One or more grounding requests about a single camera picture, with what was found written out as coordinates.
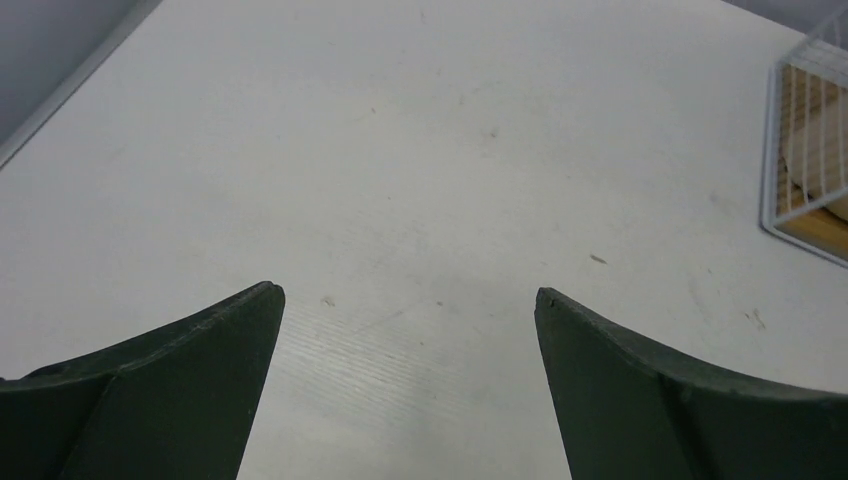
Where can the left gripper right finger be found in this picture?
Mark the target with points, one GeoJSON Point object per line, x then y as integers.
{"type": "Point", "coordinates": [629, 407]}

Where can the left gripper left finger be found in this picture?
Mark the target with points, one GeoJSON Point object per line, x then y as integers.
{"type": "Point", "coordinates": [177, 402]}

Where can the brown roll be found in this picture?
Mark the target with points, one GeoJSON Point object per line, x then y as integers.
{"type": "Point", "coordinates": [816, 156]}

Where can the white wire wooden shelf rack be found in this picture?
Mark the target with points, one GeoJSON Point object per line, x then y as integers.
{"type": "Point", "coordinates": [807, 79]}

